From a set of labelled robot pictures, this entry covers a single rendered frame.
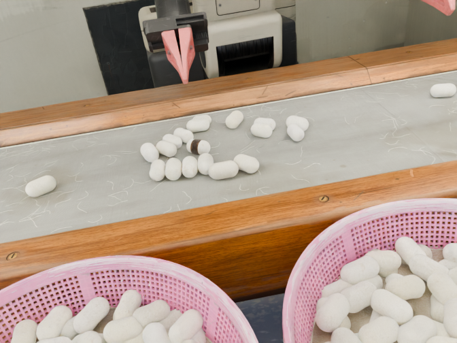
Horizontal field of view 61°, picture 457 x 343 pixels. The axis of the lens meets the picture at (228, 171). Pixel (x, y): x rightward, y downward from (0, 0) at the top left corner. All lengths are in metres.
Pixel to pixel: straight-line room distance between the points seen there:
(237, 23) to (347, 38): 1.87
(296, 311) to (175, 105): 0.47
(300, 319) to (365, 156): 0.27
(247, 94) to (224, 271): 0.38
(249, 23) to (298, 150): 0.63
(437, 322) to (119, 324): 0.24
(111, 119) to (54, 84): 1.96
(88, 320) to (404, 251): 0.28
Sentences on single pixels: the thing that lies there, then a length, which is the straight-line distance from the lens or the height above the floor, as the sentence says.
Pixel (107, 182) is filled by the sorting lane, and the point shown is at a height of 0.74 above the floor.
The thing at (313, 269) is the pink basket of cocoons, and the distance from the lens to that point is 0.34.
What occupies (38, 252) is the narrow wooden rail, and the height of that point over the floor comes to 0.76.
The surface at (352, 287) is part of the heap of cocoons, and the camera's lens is 0.34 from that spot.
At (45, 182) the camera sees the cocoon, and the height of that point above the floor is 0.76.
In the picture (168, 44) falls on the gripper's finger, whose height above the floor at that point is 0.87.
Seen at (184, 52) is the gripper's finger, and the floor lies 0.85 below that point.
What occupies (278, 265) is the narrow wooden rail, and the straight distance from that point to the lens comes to 0.40.
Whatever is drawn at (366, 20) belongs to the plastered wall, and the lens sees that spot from 2.96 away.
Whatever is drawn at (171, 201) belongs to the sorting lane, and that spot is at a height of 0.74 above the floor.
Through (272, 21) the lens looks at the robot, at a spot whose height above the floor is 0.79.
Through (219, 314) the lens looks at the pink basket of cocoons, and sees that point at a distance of 0.32.
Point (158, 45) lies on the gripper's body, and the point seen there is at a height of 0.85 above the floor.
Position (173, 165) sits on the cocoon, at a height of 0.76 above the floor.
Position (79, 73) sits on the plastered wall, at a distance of 2.61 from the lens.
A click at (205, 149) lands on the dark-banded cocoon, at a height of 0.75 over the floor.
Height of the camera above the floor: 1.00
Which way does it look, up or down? 31 degrees down
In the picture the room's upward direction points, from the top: 8 degrees counter-clockwise
